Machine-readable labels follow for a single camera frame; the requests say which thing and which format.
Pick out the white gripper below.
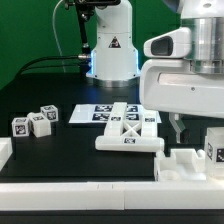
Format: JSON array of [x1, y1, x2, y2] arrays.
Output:
[[139, 59, 224, 144]]

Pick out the white chair seat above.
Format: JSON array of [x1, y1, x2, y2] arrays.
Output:
[[154, 148, 206, 182]]

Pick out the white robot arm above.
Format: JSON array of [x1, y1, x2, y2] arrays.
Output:
[[87, 0, 224, 118]]

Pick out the white tag base sheet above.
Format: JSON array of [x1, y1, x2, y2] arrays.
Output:
[[68, 103, 163, 125]]

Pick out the white chair back frame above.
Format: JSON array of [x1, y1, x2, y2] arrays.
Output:
[[95, 102, 164, 153]]

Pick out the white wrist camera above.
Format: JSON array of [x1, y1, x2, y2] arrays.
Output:
[[143, 27, 192, 58]]

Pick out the black cables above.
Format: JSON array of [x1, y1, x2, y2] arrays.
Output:
[[14, 54, 92, 78]]

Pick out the grey thin cable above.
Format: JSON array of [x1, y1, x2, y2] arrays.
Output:
[[52, 0, 67, 74]]

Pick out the white left wall block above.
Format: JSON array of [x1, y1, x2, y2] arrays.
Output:
[[0, 138, 12, 171]]

